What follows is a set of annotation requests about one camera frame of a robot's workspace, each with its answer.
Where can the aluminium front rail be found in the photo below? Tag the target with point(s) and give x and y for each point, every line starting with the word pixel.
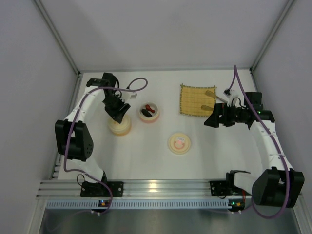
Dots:
pixel 184 188

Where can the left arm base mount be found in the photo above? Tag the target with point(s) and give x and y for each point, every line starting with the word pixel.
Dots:
pixel 98 190

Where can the cream lid pink handle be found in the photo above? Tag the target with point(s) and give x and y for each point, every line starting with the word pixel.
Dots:
pixel 179 143

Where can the left frame post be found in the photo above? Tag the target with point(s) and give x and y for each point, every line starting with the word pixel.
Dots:
pixel 56 35

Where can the frame post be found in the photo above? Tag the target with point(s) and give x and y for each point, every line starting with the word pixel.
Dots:
pixel 286 9
pixel 56 35

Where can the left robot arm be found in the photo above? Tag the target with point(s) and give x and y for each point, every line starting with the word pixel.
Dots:
pixel 73 138

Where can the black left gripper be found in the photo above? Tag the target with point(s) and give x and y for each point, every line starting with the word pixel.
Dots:
pixel 116 106

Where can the metal serving tongs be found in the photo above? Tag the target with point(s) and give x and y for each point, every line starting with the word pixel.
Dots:
pixel 214 97

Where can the slotted cable duct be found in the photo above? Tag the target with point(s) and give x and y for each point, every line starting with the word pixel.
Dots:
pixel 120 204

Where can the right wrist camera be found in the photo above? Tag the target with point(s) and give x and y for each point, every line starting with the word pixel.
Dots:
pixel 232 96

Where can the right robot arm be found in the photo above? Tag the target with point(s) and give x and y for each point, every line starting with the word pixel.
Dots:
pixel 278 184

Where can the black seaweed food piece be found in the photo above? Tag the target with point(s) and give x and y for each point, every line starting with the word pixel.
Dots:
pixel 146 113

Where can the red sausage food piece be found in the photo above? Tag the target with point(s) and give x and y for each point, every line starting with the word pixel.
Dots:
pixel 148 108

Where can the pink lunch box bowl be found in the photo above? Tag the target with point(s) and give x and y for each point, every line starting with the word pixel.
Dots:
pixel 155 116

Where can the right frame post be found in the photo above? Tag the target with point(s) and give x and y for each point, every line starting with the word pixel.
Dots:
pixel 286 9

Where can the bamboo mat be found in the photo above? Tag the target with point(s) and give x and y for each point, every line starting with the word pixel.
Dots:
pixel 191 98

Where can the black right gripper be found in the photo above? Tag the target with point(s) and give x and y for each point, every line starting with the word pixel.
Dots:
pixel 222 115

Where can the cream lid orange handle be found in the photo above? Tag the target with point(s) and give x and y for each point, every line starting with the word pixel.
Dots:
pixel 120 127

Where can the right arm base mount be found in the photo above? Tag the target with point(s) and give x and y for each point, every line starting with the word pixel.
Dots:
pixel 222 189

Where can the orange lunch box bowl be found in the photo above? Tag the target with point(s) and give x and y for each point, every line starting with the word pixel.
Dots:
pixel 122 133

